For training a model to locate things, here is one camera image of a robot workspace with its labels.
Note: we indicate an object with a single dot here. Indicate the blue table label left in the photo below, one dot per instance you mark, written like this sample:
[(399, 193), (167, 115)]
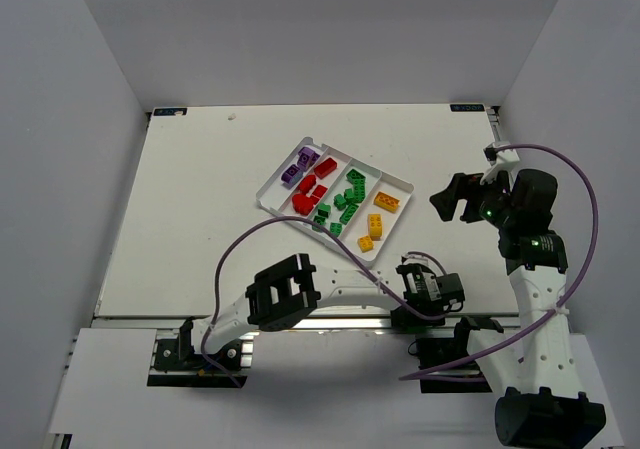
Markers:
[(169, 112)]

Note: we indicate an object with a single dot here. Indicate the blue table label right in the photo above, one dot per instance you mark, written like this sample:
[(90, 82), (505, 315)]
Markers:
[(463, 108)]

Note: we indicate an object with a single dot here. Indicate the blue table label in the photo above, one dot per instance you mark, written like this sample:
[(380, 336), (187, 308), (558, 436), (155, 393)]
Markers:
[(463, 108), (169, 112)]

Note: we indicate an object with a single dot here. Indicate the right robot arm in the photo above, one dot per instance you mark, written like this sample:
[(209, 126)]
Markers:
[(541, 402)]

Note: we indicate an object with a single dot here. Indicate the green studded lego plate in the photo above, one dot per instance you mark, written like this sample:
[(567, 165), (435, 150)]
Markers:
[(355, 177)]

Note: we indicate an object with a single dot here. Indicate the red curved lego brick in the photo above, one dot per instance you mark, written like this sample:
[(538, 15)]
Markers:
[(307, 184)]

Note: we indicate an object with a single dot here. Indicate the small purple lego brick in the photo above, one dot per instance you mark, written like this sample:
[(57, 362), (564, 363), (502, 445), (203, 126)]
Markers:
[(305, 163)]

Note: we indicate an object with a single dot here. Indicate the yellow curved lego brick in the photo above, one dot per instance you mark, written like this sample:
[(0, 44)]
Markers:
[(375, 226)]

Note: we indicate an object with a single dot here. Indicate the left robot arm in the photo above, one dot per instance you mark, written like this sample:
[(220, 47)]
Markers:
[(289, 291)]

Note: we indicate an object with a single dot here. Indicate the white divided sorting tray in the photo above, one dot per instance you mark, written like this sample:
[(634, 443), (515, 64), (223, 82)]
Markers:
[(359, 205)]

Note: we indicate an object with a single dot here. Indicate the yellow lego brick from stack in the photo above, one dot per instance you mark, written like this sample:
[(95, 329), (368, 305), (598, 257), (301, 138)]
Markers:
[(386, 202)]

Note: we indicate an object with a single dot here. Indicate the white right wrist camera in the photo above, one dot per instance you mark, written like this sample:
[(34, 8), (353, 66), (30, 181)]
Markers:
[(501, 158)]

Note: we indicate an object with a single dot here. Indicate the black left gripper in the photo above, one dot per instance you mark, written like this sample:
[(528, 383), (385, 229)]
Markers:
[(417, 319)]

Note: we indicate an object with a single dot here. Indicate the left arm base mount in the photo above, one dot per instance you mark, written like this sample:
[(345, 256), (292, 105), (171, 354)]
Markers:
[(176, 364)]

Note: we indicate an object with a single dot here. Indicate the red round lego brick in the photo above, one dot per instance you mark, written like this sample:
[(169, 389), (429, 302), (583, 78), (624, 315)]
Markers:
[(302, 204)]

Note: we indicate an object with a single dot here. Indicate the small yellow lego brick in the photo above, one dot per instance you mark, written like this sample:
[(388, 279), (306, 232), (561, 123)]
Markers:
[(365, 244)]

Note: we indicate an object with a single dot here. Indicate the purple round lego brick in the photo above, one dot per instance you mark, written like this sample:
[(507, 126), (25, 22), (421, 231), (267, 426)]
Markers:
[(292, 176)]

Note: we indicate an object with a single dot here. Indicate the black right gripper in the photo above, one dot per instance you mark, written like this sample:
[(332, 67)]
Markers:
[(470, 195)]

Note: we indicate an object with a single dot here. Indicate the red wedge lego brick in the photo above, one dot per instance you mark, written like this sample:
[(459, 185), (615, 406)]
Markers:
[(318, 193)]

